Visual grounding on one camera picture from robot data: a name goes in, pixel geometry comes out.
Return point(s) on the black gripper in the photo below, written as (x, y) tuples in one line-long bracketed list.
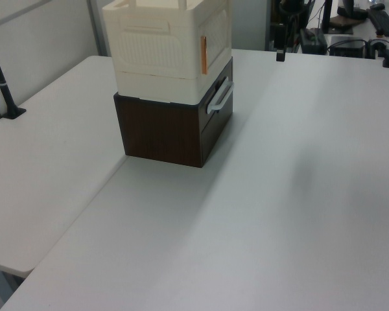
[(279, 35)]

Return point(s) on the black monitor stand base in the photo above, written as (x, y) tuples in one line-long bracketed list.
[(351, 11)]

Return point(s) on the cream plastic storage cabinet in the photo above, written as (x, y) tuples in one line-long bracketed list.
[(149, 48)]

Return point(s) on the black computer keyboard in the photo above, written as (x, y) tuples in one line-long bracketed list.
[(382, 21)]

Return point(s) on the brown wooden board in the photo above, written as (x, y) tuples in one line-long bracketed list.
[(342, 23)]

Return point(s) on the dark green device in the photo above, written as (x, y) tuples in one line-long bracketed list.
[(314, 40)]

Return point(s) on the dark brown drawer box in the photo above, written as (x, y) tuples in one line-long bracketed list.
[(162, 136)]

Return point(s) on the black electronics box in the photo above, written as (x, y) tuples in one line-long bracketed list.
[(348, 47)]

